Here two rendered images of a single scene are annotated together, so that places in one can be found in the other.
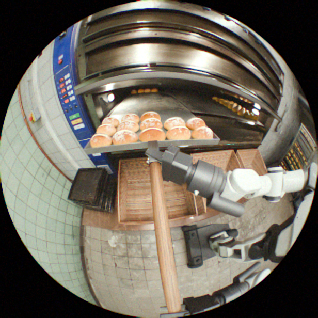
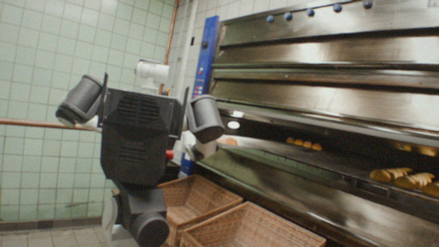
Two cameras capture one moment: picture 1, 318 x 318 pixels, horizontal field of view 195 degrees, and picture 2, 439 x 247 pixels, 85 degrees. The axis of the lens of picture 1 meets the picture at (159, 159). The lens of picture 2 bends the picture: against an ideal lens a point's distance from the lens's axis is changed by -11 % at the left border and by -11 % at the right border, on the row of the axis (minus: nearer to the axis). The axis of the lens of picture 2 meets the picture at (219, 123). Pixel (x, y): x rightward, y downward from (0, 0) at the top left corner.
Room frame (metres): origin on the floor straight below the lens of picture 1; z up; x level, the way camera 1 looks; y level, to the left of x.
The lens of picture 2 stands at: (-0.56, -1.51, 1.39)
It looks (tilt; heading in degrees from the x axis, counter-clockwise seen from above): 3 degrees down; 58
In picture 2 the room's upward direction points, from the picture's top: 10 degrees clockwise
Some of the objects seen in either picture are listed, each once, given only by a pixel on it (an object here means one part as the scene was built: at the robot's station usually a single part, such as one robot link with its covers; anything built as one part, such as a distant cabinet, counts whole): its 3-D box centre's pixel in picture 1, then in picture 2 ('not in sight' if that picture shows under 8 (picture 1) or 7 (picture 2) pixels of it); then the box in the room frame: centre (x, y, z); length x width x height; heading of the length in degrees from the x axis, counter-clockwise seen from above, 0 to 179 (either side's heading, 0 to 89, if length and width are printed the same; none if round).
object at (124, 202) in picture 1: (155, 190); (187, 205); (0.27, 0.03, 0.72); 0.56 x 0.49 x 0.28; 96
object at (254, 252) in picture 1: (269, 239); (139, 208); (-0.28, -0.63, 1.00); 0.28 x 0.13 x 0.18; 96
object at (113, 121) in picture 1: (110, 122); not in sight; (0.42, 0.25, 1.21); 0.10 x 0.07 x 0.05; 93
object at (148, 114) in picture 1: (150, 116); not in sight; (0.44, 0.04, 1.21); 0.10 x 0.07 x 0.06; 91
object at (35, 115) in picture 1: (34, 115); (170, 93); (0.39, 0.96, 1.46); 0.10 x 0.07 x 0.10; 97
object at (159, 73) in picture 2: not in sight; (153, 75); (-0.27, -0.55, 1.47); 0.10 x 0.07 x 0.09; 157
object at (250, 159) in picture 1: (253, 170); not in sight; (0.41, -1.18, 0.72); 0.56 x 0.49 x 0.28; 97
